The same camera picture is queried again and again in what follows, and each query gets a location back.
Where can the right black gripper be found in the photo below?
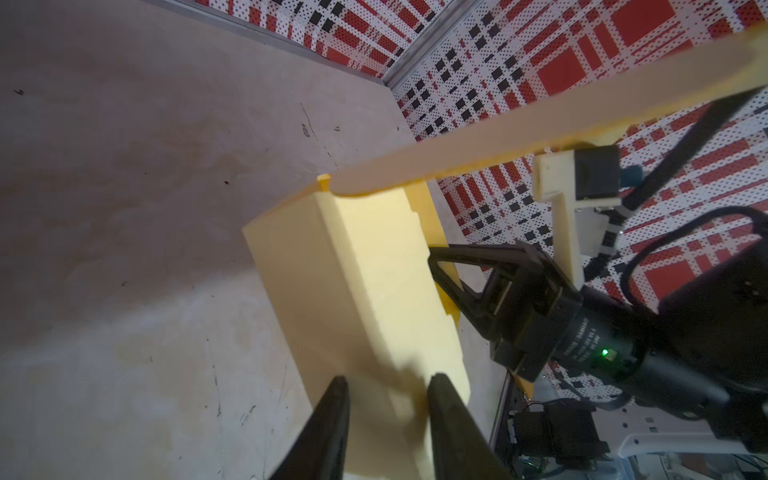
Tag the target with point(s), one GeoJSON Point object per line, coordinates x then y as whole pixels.
{"type": "Point", "coordinates": [535, 315]}

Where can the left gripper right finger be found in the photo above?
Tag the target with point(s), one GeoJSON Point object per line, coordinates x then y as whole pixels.
{"type": "Point", "coordinates": [459, 448]}

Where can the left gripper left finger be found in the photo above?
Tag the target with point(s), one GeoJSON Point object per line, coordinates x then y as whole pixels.
{"type": "Point", "coordinates": [320, 449]}

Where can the yellow paper box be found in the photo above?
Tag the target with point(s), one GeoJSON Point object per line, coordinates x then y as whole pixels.
{"type": "Point", "coordinates": [345, 263]}

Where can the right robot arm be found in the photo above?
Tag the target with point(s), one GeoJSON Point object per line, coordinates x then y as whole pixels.
{"type": "Point", "coordinates": [700, 355]}

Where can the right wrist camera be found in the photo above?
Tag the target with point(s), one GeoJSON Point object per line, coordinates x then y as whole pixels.
{"type": "Point", "coordinates": [581, 185]}

